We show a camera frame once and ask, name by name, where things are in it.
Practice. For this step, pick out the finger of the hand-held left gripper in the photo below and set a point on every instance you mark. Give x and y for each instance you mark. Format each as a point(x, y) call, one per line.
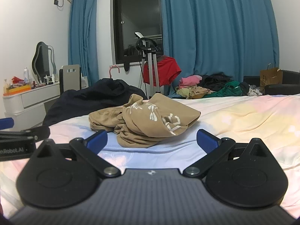
point(6, 123)
point(35, 133)

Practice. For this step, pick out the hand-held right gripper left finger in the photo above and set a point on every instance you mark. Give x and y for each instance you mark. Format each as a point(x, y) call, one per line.
point(98, 138)

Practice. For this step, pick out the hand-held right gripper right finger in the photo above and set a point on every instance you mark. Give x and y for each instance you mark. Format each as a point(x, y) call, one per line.
point(207, 141)

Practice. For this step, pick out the tan printed shirt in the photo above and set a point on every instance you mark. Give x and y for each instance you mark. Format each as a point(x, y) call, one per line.
point(140, 126)

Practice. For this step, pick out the black clothes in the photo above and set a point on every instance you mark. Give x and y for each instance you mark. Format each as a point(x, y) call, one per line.
point(218, 80)

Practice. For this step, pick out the white dresser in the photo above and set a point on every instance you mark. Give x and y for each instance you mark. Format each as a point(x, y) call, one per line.
point(35, 98)

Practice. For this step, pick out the orange tray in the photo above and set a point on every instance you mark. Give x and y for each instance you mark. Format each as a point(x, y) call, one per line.
point(18, 90)

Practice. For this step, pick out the dark navy cloth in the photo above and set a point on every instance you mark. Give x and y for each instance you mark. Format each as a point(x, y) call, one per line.
point(89, 98)

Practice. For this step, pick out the pastel tie-dye bedsheet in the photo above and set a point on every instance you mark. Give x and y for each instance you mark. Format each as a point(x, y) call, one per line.
point(246, 121)

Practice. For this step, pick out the red tassel item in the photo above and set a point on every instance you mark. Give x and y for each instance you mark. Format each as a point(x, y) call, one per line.
point(16, 79)

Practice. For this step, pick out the crumpled tan cloth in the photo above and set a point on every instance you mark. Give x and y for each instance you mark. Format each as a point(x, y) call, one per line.
point(199, 91)

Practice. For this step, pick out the white spray bottle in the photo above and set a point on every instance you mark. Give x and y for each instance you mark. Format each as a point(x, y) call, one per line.
point(26, 75)

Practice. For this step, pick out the group of small cosmetics bottles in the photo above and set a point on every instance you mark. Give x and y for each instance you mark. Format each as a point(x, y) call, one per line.
point(50, 79)

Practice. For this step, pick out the yellow-green fluffy cloth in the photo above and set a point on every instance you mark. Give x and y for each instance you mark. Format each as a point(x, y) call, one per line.
point(182, 91)

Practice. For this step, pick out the pink cloth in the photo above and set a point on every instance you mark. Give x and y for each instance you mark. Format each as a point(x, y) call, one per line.
point(189, 80)

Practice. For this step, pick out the white patterned cloth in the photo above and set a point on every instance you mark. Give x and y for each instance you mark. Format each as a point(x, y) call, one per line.
point(254, 91)

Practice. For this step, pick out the wavy framed mirror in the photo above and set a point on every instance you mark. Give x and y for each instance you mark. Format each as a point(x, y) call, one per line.
point(43, 61)

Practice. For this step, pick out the pink hanger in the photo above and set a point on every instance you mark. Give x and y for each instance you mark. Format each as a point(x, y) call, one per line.
point(114, 67)

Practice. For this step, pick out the red shirt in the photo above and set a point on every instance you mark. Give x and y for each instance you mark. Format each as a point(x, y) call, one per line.
point(167, 70)

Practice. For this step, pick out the garment steamer stand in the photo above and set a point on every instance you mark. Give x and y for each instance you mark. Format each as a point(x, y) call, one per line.
point(152, 75)

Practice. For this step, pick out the brown paper bag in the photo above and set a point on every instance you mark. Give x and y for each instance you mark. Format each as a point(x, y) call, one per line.
point(270, 76)

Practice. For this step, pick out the black sofa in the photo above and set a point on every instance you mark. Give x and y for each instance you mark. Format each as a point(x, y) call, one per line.
point(288, 84)

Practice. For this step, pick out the narrow blue curtain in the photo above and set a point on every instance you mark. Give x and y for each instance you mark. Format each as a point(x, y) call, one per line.
point(82, 39)

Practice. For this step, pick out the wide blue curtain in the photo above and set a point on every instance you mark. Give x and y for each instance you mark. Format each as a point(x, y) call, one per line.
point(218, 28)

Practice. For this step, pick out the dark window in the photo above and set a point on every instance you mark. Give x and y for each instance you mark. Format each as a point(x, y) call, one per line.
point(138, 16)

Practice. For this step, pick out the black wall socket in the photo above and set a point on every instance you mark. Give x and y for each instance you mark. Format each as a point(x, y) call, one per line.
point(56, 2)

